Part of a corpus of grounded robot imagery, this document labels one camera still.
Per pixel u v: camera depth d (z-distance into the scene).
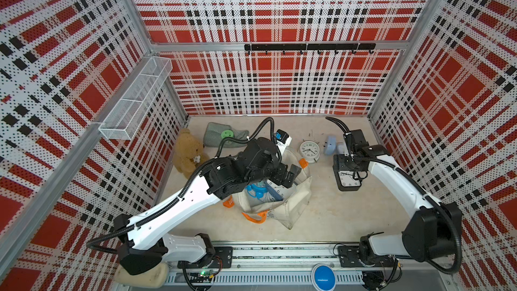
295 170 0.54
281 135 0.54
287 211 0.73
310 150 1.01
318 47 0.88
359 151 0.61
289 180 0.55
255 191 0.89
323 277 0.69
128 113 0.91
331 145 0.98
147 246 0.39
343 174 0.93
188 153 0.84
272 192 0.82
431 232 0.40
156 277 0.66
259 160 0.44
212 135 1.11
